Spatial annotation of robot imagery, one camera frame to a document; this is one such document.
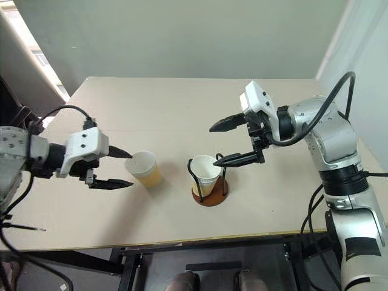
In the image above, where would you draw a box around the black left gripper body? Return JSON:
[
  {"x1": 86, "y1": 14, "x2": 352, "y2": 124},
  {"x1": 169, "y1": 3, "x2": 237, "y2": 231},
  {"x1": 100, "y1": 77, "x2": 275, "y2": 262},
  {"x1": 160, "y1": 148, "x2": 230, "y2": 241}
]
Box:
[{"x1": 69, "y1": 159, "x2": 101, "y2": 186}]

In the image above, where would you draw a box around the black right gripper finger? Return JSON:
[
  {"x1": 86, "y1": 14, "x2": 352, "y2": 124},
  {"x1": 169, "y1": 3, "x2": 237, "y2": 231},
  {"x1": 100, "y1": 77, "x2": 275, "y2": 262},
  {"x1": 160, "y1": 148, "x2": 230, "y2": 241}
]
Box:
[
  {"x1": 209, "y1": 112, "x2": 247, "y2": 133},
  {"x1": 212, "y1": 150, "x2": 259, "y2": 168}
]

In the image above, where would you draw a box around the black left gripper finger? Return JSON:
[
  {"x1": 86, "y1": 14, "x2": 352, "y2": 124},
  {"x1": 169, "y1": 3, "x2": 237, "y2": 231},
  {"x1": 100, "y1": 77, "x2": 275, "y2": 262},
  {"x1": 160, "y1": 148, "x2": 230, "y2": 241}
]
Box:
[
  {"x1": 89, "y1": 178, "x2": 135, "y2": 190},
  {"x1": 108, "y1": 145, "x2": 133, "y2": 159}
]

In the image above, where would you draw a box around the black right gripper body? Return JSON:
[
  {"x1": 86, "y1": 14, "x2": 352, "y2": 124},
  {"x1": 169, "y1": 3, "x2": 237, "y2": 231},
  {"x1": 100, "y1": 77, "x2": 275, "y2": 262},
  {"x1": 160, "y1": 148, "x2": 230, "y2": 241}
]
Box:
[{"x1": 243, "y1": 110, "x2": 275, "y2": 165}]

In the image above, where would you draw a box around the white and yellow paper cup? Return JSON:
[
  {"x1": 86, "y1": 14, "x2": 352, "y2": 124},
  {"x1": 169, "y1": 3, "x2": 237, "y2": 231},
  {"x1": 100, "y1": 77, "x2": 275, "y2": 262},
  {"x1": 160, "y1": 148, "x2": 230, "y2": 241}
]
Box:
[
  {"x1": 190, "y1": 155, "x2": 222, "y2": 198},
  {"x1": 124, "y1": 150, "x2": 163, "y2": 189}
]

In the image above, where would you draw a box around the dark furniture piece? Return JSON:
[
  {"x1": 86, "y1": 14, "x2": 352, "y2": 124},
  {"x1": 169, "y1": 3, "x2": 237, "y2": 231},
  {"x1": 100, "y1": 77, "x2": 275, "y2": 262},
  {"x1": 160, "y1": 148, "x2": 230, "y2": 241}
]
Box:
[{"x1": 0, "y1": 75, "x2": 42, "y2": 130}]

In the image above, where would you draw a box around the grey window panel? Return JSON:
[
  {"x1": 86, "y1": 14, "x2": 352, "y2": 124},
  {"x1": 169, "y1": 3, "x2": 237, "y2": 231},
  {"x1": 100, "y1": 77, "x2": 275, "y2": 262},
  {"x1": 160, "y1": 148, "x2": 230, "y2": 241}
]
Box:
[{"x1": 0, "y1": 8, "x2": 67, "y2": 119}]

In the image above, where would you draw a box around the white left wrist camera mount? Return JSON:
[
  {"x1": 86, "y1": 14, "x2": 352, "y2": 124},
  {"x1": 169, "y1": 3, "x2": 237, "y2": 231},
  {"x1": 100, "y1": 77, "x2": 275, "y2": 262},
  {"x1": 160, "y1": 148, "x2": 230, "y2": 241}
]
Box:
[{"x1": 55, "y1": 127, "x2": 110, "y2": 178}]

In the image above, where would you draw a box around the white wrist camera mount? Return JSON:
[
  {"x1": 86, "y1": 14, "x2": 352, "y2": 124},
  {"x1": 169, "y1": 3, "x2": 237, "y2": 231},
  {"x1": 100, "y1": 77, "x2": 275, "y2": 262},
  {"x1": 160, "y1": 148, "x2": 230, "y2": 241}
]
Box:
[
  {"x1": 239, "y1": 79, "x2": 279, "y2": 141},
  {"x1": 55, "y1": 127, "x2": 110, "y2": 178}
]

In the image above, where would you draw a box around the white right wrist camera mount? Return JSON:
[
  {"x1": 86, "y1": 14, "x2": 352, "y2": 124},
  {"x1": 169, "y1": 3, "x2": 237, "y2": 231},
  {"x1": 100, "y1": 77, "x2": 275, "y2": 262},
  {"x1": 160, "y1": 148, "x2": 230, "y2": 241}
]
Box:
[{"x1": 239, "y1": 79, "x2": 279, "y2": 141}]

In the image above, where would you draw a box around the wire cup holder, wooden base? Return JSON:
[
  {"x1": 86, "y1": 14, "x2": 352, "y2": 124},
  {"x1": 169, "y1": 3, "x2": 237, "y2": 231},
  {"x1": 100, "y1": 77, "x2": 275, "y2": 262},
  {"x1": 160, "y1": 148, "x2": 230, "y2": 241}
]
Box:
[{"x1": 187, "y1": 153, "x2": 230, "y2": 207}]

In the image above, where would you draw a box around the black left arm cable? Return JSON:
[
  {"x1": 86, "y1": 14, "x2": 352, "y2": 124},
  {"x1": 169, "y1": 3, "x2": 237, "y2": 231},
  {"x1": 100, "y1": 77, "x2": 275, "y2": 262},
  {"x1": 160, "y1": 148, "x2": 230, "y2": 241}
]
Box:
[{"x1": 35, "y1": 104, "x2": 98, "y2": 129}]

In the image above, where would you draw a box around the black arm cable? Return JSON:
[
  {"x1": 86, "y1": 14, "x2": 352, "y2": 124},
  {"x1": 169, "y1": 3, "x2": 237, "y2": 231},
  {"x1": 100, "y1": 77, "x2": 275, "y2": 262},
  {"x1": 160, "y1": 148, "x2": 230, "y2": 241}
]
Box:
[
  {"x1": 264, "y1": 71, "x2": 356, "y2": 147},
  {"x1": 35, "y1": 104, "x2": 98, "y2": 129}
]

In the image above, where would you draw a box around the black metal table frame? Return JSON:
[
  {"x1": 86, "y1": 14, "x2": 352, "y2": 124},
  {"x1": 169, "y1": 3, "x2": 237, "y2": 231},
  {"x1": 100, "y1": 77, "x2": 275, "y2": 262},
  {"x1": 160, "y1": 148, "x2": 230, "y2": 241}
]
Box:
[{"x1": 18, "y1": 232, "x2": 345, "y2": 291}]

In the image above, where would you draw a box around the black cable with tie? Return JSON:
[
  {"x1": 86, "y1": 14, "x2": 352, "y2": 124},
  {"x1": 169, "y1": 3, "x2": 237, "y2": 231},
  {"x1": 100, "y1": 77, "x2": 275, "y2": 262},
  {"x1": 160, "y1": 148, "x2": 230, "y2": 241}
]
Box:
[{"x1": 0, "y1": 169, "x2": 75, "y2": 291}]

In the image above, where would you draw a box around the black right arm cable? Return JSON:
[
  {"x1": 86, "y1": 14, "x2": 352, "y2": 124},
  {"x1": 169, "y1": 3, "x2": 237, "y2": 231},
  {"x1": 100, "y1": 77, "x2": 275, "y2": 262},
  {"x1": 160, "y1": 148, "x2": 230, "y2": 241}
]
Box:
[{"x1": 264, "y1": 71, "x2": 356, "y2": 147}]

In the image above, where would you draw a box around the black robot body cable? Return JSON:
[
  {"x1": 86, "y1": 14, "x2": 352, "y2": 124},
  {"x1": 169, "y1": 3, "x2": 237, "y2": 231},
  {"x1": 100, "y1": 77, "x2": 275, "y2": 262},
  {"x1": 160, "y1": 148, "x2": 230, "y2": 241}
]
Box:
[{"x1": 299, "y1": 171, "x2": 388, "y2": 291}]

